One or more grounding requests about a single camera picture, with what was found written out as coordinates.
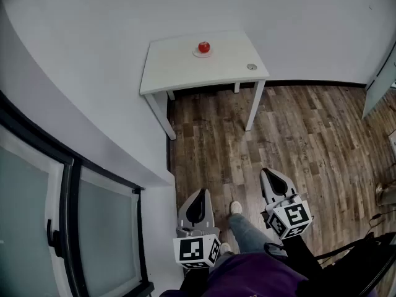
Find white rectangular table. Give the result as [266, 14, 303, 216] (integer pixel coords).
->
[139, 31, 270, 141]

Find person's purple shirt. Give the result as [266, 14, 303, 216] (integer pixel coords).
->
[160, 252, 310, 297]

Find person's right leg blue jeans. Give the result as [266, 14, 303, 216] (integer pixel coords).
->
[228, 213, 288, 257]

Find black baseboard strip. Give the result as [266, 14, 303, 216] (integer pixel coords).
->
[265, 79, 368, 89]

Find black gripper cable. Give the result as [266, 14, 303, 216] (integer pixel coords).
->
[263, 242, 289, 259]

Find frosted glass partition panel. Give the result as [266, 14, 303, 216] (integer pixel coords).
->
[361, 38, 396, 120]

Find black shoulder bag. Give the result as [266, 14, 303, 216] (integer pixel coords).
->
[296, 232, 396, 297]

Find person's right forearm black sleeve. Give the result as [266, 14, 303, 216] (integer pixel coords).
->
[283, 235, 323, 272]

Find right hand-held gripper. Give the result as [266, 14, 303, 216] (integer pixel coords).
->
[259, 168, 312, 240]

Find black-framed frosted glass door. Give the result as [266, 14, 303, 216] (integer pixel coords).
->
[0, 90, 155, 297]

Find person's left leg blue jeans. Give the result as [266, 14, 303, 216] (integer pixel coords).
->
[212, 251, 236, 269]

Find person's left forearm black sleeve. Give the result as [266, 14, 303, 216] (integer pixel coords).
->
[181, 266, 214, 297]

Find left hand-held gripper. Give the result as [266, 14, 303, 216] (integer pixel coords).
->
[173, 189, 221, 269]

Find black door handle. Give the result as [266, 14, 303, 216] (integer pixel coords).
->
[46, 218, 63, 258]

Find person's leg blue jeans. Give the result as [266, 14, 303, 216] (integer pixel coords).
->
[212, 251, 236, 269]
[228, 213, 288, 257]

